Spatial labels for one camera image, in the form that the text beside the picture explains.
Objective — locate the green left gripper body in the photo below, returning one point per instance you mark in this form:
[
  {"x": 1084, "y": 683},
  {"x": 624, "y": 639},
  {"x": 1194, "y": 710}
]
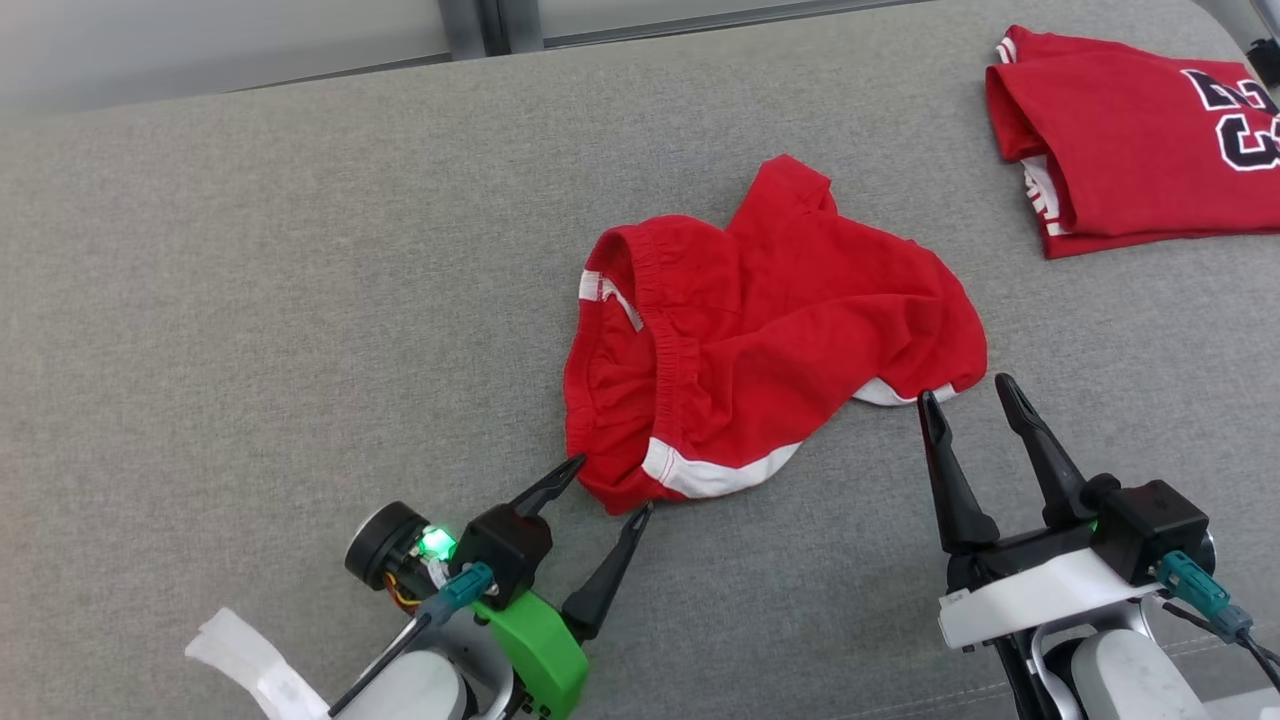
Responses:
[{"x": 540, "y": 655}]

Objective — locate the teal left camera connector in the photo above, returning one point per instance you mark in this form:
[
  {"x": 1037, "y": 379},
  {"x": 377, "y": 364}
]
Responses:
[{"x": 460, "y": 592}]

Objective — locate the grey double partition post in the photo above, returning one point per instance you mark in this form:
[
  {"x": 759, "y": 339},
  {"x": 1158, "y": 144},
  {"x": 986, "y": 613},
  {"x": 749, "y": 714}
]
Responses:
[{"x": 490, "y": 25}]

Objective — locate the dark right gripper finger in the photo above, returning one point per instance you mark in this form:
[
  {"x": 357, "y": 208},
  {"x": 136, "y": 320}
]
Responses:
[
  {"x": 960, "y": 505},
  {"x": 1055, "y": 470}
]

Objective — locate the teal right camera connector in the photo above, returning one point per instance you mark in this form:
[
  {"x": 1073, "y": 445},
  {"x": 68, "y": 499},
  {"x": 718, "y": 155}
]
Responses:
[{"x": 1200, "y": 592}]

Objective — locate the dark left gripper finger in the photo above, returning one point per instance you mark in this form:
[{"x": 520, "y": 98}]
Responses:
[
  {"x": 545, "y": 492},
  {"x": 605, "y": 585}
]

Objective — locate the teal camera connector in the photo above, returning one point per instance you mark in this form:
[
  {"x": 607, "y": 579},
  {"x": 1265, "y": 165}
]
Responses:
[
  {"x": 1200, "y": 592},
  {"x": 460, "y": 592}
]

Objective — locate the red jersey with white sleeves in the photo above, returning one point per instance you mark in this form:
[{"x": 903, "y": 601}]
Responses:
[{"x": 1130, "y": 150}]

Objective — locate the grey fabric sofa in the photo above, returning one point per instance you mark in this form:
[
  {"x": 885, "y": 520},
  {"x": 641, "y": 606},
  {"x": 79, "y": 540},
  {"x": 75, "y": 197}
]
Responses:
[{"x": 250, "y": 300}]

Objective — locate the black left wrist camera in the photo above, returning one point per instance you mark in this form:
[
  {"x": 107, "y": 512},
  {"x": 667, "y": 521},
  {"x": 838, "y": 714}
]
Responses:
[{"x": 510, "y": 550}]

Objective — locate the small black object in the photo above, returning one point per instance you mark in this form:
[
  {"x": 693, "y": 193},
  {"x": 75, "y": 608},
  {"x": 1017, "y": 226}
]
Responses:
[{"x": 1266, "y": 49}]

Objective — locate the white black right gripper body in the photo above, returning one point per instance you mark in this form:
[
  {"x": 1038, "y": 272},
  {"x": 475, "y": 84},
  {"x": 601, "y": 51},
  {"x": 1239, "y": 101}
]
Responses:
[{"x": 1040, "y": 595}]

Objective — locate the red shorts with white trim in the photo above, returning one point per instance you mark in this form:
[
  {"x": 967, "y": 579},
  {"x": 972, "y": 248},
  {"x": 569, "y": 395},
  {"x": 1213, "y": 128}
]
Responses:
[{"x": 780, "y": 330}]

